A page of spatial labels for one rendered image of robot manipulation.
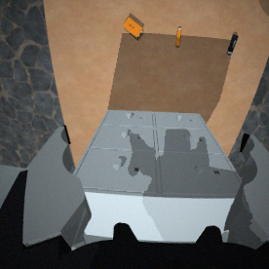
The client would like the orange 9v battery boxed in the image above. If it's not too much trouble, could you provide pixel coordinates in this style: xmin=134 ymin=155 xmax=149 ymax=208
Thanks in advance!
xmin=123 ymin=18 xmax=143 ymax=38

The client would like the grey drawer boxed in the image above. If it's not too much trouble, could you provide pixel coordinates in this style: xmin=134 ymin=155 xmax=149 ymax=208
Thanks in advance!
xmin=76 ymin=150 xmax=157 ymax=194
xmin=102 ymin=111 xmax=153 ymax=128
xmin=156 ymin=129 xmax=222 ymax=155
xmin=91 ymin=126 xmax=154 ymax=152
xmin=159 ymin=154 xmax=241 ymax=195
xmin=155 ymin=112 xmax=207 ymax=130

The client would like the white chest of drawers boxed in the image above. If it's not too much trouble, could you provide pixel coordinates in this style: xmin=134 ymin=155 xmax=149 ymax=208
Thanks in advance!
xmin=73 ymin=110 xmax=242 ymax=242

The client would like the black aa battery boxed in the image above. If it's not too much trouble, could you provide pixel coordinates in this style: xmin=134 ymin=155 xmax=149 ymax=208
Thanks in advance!
xmin=227 ymin=35 xmax=239 ymax=54

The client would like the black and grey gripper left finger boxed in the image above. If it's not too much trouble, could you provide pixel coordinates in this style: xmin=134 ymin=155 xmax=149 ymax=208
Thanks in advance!
xmin=0 ymin=125 xmax=92 ymax=269

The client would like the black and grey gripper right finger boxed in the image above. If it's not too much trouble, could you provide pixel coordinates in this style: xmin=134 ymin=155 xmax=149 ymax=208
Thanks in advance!
xmin=224 ymin=134 xmax=269 ymax=256

